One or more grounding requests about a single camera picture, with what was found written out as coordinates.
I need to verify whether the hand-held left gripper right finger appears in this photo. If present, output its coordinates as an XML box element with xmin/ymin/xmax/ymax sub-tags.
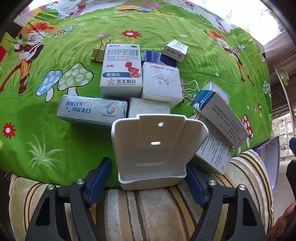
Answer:
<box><xmin>185</xmin><ymin>163</ymin><xmax>266</xmax><ymax>241</ymax></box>

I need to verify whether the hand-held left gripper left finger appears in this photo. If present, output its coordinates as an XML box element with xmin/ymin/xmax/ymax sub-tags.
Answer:
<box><xmin>24</xmin><ymin>157</ymin><xmax>113</xmax><ymax>241</ymax></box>

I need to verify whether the white plastic wall holder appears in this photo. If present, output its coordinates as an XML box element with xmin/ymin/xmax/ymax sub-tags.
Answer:
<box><xmin>111</xmin><ymin>113</ymin><xmax>209</xmax><ymax>191</ymax></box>

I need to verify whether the white medicine box red figure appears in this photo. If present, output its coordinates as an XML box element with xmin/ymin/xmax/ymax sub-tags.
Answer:
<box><xmin>100</xmin><ymin>44</ymin><xmax>143</xmax><ymax>99</ymax></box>

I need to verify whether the small white yellow box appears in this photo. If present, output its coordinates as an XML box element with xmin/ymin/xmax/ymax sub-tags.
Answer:
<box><xmin>162</xmin><ymin>39</ymin><xmax>189</xmax><ymax>62</ymax></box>

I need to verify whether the person's right hand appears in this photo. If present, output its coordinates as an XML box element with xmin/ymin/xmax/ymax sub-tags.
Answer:
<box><xmin>269</xmin><ymin>204</ymin><xmax>296</xmax><ymax>241</ymax></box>

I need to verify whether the purple white box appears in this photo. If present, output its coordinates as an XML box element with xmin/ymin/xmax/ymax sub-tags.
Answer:
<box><xmin>260</xmin><ymin>137</ymin><xmax>280</xmax><ymax>193</ymax></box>

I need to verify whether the white box black text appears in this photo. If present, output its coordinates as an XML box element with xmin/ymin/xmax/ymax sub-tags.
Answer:
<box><xmin>188</xmin><ymin>113</ymin><xmax>233</xmax><ymax>175</ymax></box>

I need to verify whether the striped beige cushion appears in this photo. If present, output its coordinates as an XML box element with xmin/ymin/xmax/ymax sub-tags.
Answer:
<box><xmin>8</xmin><ymin>149</ymin><xmax>274</xmax><ymax>241</ymax></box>

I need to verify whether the long white teal box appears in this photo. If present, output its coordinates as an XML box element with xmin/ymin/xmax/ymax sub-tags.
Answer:
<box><xmin>57</xmin><ymin>95</ymin><xmax>128</xmax><ymax>127</ymax></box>

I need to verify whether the white curved rod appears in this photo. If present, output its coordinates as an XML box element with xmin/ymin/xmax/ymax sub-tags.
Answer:
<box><xmin>274</xmin><ymin>66</ymin><xmax>293</xmax><ymax>139</ymax></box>

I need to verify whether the blue white medicine box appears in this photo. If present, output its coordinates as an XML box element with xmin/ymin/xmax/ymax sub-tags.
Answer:
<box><xmin>190</xmin><ymin>90</ymin><xmax>249</xmax><ymax>149</ymax></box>

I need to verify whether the plain white box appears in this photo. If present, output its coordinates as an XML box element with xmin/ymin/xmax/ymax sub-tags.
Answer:
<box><xmin>128</xmin><ymin>97</ymin><xmax>171</xmax><ymax>118</ymax></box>

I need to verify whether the green white tag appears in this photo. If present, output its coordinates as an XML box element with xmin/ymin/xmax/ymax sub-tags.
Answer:
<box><xmin>279</xmin><ymin>70</ymin><xmax>289</xmax><ymax>85</ymax></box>

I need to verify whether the pink binder clip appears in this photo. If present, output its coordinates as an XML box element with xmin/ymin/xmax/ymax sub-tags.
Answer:
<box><xmin>180</xmin><ymin>79</ymin><xmax>198</xmax><ymax>101</ymax></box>

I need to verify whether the white box blue edge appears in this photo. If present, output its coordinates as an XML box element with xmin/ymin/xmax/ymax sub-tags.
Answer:
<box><xmin>201</xmin><ymin>81</ymin><xmax>230</xmax><ymax>105</ymax></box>

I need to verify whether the white box red logo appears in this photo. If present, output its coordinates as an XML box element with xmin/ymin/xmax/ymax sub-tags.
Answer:
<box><xmin>139</xmin><ymin>61</ymin><xmax>184</xmax><ymax>108</ymax></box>

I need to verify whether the brown patterned curtain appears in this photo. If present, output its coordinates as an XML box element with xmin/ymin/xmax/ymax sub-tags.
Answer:
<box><xmin>264</xmin><ymin>30</ymin><xmax>296</xmax><ymax>112</ymax></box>

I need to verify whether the gold binder clip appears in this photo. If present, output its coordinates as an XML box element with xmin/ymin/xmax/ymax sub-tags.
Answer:
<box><xmin>90</xmin><ymin>37</ymin><xmax>111</xmax><ymax>62</ymax></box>

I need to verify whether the dark blue box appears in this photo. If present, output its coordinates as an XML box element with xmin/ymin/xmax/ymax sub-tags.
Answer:
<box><xmin>141</xmin><ymin>50</ymin><xmax>178</xmax><ymax>68</ymax></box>

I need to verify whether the green cartoon printed cloth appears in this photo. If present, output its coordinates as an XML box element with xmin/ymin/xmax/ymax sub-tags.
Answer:
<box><xmin>0</xmin><ymin>0</ymin><xmax>273</xmax><ymax>188</ymax></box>

